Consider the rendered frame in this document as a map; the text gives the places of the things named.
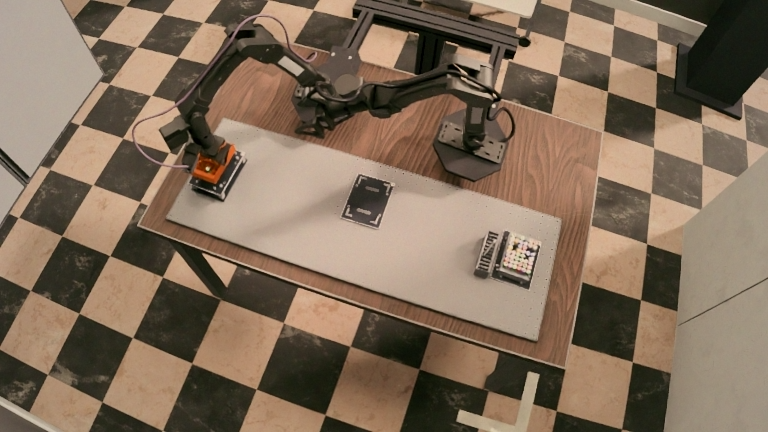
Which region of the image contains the orange tube rack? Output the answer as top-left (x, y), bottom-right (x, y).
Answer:
top-left (191, 144), bottom-right (235, 184)

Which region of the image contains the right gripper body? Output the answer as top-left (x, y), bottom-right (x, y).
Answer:
top-left (181, 130), bottom-right (228, 166)

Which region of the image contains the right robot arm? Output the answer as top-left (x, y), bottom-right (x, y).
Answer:
top-left (159, 23), bottom-right (339, 152)

